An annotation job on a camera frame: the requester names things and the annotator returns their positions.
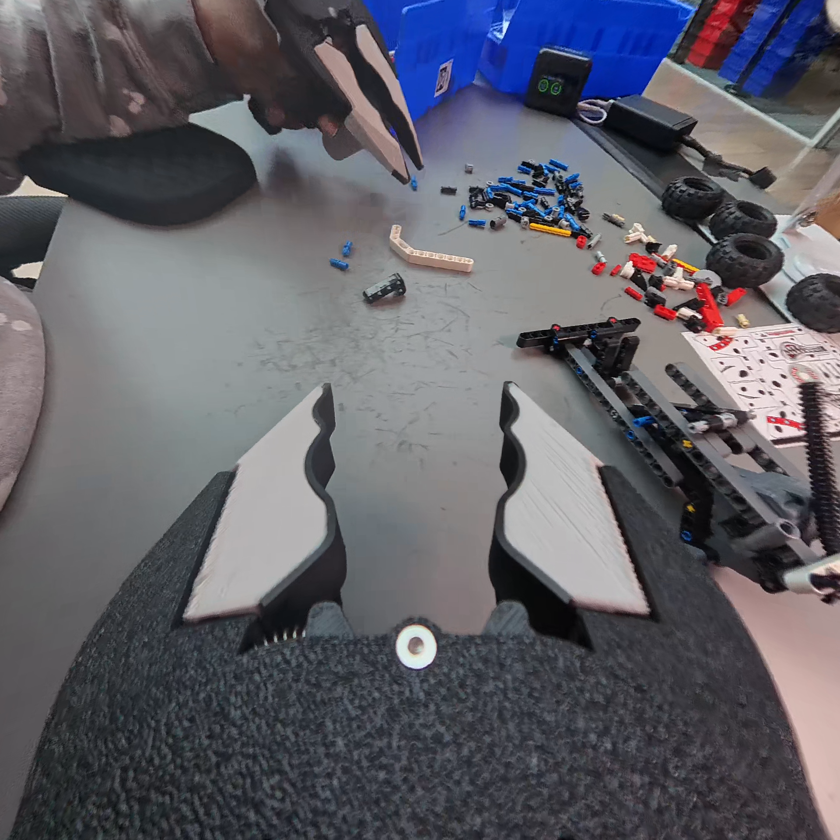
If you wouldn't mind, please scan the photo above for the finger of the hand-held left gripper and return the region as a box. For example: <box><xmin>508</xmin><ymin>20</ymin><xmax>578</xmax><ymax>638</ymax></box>
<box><xmin>312</xmin><ymin>38</ymin><xmax>412</xmax><ymax>186</ymax></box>
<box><xmin>353</xmin><ymin>21</ymin><xmax>425</xmax><ymax>172</ymax></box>

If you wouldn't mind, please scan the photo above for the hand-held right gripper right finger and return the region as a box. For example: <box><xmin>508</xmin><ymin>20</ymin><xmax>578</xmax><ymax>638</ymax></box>
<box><xmin>487</xmin><ymin>381</ymin><xmax>652</xmax><ymax>618</ymax></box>

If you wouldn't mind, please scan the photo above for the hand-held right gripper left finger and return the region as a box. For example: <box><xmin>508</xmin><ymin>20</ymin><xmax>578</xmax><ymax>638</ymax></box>
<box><xmin>182</xmin><ymin>382</ymin><xmax>349</xmax><ymax>624</ymax></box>

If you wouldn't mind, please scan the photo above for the white bent toy beam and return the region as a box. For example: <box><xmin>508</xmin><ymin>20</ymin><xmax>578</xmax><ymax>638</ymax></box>
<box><xmin>389</xmin><ymin>225</ymin><xmax>475</xmax><ymax>273</ymax></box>

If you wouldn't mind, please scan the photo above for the pile of blue black pieces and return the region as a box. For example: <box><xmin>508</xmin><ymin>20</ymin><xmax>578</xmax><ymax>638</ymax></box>
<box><xmin>441</xmin><ymin>157</ymin><xmax>605</xmax><ymax>250</ymax></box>

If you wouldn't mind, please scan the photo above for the person's left forearm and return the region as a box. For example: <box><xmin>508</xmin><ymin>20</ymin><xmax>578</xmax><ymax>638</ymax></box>
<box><xmin>0</xmin><ymin>0</ymin><xmax>224</xmax><ymax>194</ymax></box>

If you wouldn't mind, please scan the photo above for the person's left hand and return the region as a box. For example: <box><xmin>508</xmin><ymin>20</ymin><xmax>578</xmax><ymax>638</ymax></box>
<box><xmin>192</xmin><ymin>0</ymin><xmax>342</xmax><ymax>139</ymax></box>

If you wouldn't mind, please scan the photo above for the blue bin with tag sticker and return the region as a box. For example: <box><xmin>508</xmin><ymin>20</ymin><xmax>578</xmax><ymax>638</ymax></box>
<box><xmin>361</xmin><ymin>0</ymin><xmax>500</xmax><ymax>122</ymax></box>

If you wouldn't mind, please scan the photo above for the partly built toy car chassis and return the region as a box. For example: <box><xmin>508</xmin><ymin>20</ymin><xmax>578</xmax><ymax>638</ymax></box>
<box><xmin>516</xmin><ymin>317</ymin><xmax>840</xmax><ymax>601</ymax></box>

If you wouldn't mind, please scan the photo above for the black device with green lights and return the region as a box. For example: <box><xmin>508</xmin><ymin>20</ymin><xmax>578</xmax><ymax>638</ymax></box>
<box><xmin>525</xmin><ymin>46</ymin><xmax>593</xmax><ymax>119</ymax></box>

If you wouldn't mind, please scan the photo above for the plain blue bin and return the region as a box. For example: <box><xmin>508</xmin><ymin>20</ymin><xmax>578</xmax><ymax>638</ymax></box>
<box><xmin>479</xmin><ymin>0</ymin><xmax>697</xmax><ymax>99</ymax></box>

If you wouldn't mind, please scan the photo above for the white sticker sheet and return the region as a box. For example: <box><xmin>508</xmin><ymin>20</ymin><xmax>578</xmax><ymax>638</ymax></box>
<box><xmin>682</xmin><ymin>323</ymin><xmax>840</xmax><ymax>447</ymax></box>

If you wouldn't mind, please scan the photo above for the black rubber mat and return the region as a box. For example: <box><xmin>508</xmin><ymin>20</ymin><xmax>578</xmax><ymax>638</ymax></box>
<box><xmin>574</xmin><ymin>115</ymin><xmax>788</xmax><ymax>217</ymax></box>

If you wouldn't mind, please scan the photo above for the black power adapter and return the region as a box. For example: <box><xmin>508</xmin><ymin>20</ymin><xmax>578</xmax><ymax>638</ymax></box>
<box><xmin>602</xmin><ymin>95</ymin><xmax>698</xmax><ymax>153</ymax></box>

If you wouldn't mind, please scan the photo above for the pile of red white pieces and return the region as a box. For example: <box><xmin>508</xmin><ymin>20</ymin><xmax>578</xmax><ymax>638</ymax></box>
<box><xmin>591</xmin><ymin>223</ymin><xmax>752</xmax><ymax>336</ymax></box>

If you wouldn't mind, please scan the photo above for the person's grey spotted clothing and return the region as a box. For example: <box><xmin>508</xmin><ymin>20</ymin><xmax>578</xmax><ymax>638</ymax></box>
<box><xmin>0</xmin><ymin>276</ymin><xmax>47</xmax><ymax>513</ymax></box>

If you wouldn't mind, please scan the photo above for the black toy tyre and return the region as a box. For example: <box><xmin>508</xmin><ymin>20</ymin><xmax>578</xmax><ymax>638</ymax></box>
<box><xmin>785</xmin><ymin>273</ymin><xmax>840</xmax><ymax>333</ymax></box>
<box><xmin>709</xmin><ymin>200</ymin><xmax>778</xmax><ymax>240</ymax></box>
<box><xmin>661</xmin><ymin>176</ymin><xmax>726</xmax><ymax>223</ymax></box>
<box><xmin>705</xmin><ymin>233</ymin><xmax>785</xmax><ymax>288</ymax></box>

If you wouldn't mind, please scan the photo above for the stack of red crates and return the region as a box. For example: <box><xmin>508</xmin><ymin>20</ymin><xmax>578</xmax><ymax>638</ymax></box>
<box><xmin>686</xmin><ymin>0</ymin><xmax>756</xmax><ymax>70</ymax></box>

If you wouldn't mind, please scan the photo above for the stack of blue crates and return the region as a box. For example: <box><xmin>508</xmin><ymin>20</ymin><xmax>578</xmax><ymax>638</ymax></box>
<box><xmin>718</xmin><ymin>0</ymin><xmax>840</xmax><ymax>99</ymax></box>

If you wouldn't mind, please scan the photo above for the black adapter cable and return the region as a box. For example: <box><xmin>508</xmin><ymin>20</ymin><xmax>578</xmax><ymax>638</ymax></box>
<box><xmin>679</xmin><ymin>134</ymin><xmax>778</xmax><ymax>190</ymax></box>

